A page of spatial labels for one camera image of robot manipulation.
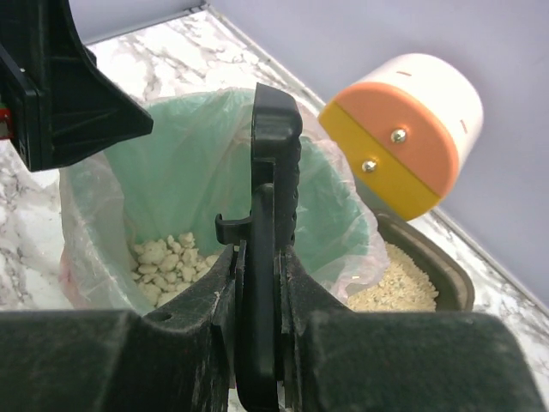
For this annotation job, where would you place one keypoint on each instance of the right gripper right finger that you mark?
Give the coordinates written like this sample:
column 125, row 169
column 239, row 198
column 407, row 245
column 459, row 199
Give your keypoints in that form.
column 341, row 360

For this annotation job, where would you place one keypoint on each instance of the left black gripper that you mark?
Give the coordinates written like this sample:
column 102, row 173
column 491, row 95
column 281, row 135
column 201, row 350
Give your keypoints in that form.
column 62, row 109

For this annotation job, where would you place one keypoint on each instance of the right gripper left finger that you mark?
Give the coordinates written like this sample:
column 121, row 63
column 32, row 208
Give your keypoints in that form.
column 176, row 358

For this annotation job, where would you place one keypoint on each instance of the clumped litter lump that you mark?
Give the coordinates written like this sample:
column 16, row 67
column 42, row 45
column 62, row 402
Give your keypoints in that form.
column 166, row 267

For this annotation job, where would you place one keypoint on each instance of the green bucket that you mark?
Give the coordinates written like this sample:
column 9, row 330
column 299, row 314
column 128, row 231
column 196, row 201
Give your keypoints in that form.
column 180, row 180

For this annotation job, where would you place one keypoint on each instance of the clear plastic bag liner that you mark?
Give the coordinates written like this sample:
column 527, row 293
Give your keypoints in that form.
column 107, row 214

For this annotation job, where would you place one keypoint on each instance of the dark litter box tray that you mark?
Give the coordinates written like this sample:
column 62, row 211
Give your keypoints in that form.
column 421, row 277

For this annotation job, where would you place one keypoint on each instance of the black slotted litter scoop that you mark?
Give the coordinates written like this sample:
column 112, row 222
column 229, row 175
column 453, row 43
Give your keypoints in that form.
column 262, row 238

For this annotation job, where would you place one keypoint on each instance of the round three-drawer storage box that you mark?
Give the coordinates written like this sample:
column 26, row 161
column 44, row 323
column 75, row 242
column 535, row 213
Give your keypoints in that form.
column 406, row 130

